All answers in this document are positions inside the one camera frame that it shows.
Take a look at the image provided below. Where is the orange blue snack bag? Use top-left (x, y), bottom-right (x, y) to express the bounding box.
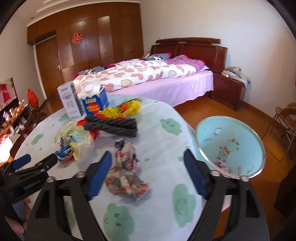
top-left (55, 138), bottom-right (73, 163)

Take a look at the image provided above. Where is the red bag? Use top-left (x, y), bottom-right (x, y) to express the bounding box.
top-left (27, 89), bottom-right (39, 108)

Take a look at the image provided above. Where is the plaid cloth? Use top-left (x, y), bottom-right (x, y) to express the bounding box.
top-left (105, 138), bottom-right (151, 201)

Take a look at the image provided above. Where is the wooden nightstand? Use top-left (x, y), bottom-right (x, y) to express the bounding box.
top-left (211, 73), bottom-right (246, 111)

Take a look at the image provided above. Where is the left hand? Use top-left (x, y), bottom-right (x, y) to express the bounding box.
top-left (4, 197), bottom-right (32, 234)

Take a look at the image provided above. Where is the wicker folding chair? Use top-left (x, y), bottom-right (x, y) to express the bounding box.
top-left (261, 102), bottom-right (296, 163)

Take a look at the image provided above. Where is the pink bed sheet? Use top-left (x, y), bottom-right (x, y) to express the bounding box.
top-left (112, 69), bottom-right (214, 107)

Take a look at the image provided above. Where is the purple foil wrapper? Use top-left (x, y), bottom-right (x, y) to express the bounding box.
top-left (214, 158), bottom-right (232, 174)

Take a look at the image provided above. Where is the grey clothes pile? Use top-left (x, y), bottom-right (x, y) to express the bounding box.
top-left (221, 67), bottom-right (251, 88)

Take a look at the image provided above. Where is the heart patterned quilt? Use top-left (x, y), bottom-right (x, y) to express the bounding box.
top-left (73, 55), bottom-right (205, 92)

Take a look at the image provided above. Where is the cluttered wooden side table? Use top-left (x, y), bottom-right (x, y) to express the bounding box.
top-left (1, 78), bottom-right (46, 165)

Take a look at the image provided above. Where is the wooden wardrobe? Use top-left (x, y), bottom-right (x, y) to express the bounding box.
top-left (27, 2), bottom-right (144, 99)

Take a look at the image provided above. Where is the dark grey twisted rope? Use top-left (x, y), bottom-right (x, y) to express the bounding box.
top-left (83, 115), bottom-right (138, 138)

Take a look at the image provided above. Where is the light blue trash bin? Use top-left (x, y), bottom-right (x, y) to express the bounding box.
top-left (195, 115), bottom-right (266, 179)

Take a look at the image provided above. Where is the white tall carton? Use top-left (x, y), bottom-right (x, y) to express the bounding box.
top-left (57, 81), bottom-right (83, 118)

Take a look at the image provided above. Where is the red paper decoration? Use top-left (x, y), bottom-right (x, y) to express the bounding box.
top-left (71, 33), bottom-right (82, 44)

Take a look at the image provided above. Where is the blue milk carton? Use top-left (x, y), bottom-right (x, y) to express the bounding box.
top-left (76, 80), bottom-right (109, 115)

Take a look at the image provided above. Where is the white green patterned tablecloth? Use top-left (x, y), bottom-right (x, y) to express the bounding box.
top-left (15, 97), bottom-right (205, 240)

